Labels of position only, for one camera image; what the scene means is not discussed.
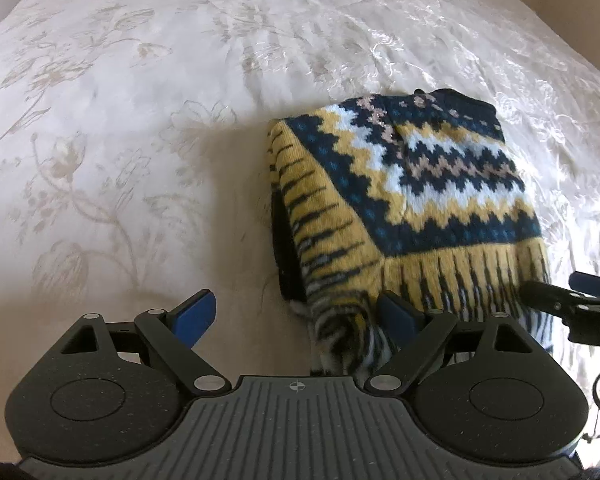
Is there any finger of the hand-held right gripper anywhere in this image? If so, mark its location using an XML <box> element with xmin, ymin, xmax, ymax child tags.
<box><xmin>569</xmin><ymin>271</ymin><xmax>600</xmax><ymax>295</ymax></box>
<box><xmin>520</xmin><ymin>281</ymin><xmax>600</xmax><ymax>318</ymax></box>

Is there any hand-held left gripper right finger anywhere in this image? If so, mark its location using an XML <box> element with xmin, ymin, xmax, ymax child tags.
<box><xmin>364</xmin><ymin>290</ymin><xmax>553</xmax><ymax>394</ymax></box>

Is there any patterned knit sweater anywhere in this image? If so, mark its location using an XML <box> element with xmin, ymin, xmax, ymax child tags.
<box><xmin>267</xmin><ymin>87</ymin><xmax>556</xmax><ymax>376</ymax></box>

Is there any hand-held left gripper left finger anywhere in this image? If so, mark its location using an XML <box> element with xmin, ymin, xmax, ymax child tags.
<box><xmin>57</xmin><ymin>287</ymin><xmax>233</xmax><ymax>397</ymax></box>

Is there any white floral bedspread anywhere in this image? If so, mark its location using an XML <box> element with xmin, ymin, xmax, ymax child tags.
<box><xmin>0</xmin><ymin>0</ymin><xmax>600</xmax><ymax>461</ymax></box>

